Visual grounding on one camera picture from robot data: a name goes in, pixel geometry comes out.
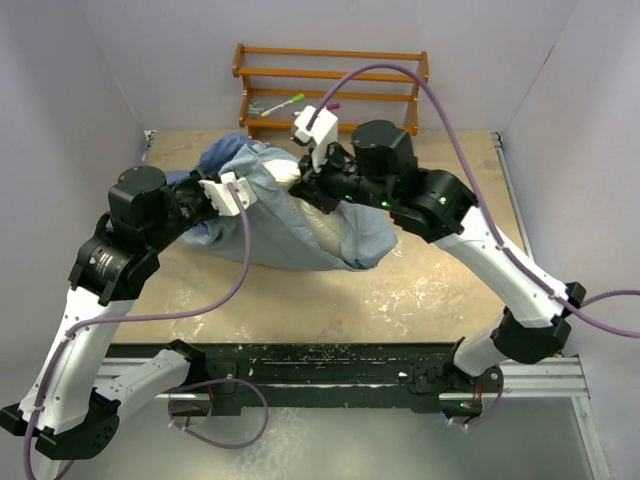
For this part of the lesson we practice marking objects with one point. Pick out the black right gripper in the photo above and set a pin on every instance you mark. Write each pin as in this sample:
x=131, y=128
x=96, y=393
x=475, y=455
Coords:
x=315, y=185

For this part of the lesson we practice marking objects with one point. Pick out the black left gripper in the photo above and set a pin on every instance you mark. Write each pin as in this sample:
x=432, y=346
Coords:
x=191, y=182

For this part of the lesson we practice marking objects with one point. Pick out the cream white pillow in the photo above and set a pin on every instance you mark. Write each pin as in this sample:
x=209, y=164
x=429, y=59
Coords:
x=325, y=228

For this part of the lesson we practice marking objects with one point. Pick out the blue printed pillowcase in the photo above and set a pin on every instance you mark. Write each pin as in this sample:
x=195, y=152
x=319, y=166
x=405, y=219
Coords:
x=279, y=237

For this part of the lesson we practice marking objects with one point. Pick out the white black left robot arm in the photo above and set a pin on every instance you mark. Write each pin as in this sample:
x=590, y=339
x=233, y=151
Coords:
x=65, y=416

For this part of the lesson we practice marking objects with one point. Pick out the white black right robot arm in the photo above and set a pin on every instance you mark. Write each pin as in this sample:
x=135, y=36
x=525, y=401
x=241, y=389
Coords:
x=382, y=172

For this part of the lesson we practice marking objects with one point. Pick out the green cap marker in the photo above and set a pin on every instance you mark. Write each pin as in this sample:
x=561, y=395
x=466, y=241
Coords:
x=282, y=104

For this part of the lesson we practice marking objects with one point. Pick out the pale green small clips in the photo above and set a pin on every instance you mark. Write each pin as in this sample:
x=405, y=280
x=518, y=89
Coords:
x=255, y=107

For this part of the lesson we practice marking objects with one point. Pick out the wooden slatted rack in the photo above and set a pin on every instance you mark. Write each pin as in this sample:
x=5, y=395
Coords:
x=256, y=123

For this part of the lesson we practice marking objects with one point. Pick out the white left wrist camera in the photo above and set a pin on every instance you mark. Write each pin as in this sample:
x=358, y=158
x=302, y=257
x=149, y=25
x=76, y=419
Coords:
x=227, y=194

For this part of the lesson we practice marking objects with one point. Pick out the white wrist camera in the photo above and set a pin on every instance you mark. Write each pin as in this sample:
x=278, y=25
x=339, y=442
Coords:
x=227, y=194
x=316, y=130

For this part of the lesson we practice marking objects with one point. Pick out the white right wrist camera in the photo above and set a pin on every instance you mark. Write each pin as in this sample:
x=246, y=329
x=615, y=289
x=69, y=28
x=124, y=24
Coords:
x=316, y=130

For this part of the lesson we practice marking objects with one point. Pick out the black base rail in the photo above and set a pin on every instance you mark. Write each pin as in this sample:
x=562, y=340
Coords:
x=414, y=376

